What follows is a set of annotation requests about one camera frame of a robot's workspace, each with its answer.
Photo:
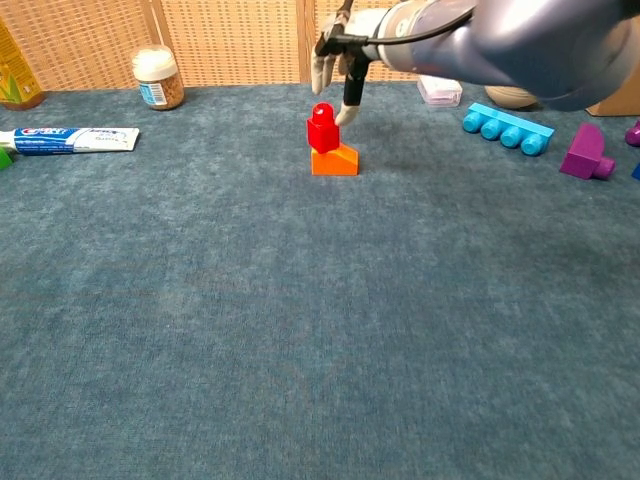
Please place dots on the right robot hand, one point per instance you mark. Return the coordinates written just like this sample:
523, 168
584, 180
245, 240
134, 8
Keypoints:
357, 30

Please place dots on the small red building block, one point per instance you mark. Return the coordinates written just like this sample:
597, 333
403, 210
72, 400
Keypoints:
322, 132

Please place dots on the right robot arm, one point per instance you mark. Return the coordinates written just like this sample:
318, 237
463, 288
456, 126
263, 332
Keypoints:
500, 45

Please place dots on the clear plastic box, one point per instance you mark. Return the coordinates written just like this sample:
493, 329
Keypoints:
440, 92

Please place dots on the woven folding screen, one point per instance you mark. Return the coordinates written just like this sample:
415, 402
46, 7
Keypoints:
240, 40

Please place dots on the orange sloped building block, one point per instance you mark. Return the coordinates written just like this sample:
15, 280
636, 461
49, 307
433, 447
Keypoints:
340, 162

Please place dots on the beige bowl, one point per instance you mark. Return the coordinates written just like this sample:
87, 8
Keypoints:
510, 97

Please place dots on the light blue long block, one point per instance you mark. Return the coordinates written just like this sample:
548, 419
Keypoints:
510, 127

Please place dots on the white-lidded jar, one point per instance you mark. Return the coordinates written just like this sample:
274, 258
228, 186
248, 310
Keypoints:
157, 80

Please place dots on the purple sloped block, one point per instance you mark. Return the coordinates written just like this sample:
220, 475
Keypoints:
582, 152

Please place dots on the cardboard box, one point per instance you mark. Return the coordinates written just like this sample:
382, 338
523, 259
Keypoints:
620, 102

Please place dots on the blue table carpet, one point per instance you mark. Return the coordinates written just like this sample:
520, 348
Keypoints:
250, 300

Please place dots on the toothpaste tube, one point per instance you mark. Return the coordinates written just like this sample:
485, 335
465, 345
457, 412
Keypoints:
75, 140

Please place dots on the dark blue building block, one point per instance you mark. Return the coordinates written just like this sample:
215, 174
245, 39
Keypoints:
636, 172

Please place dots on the green building block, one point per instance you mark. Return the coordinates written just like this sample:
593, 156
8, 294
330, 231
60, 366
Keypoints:
5, 159

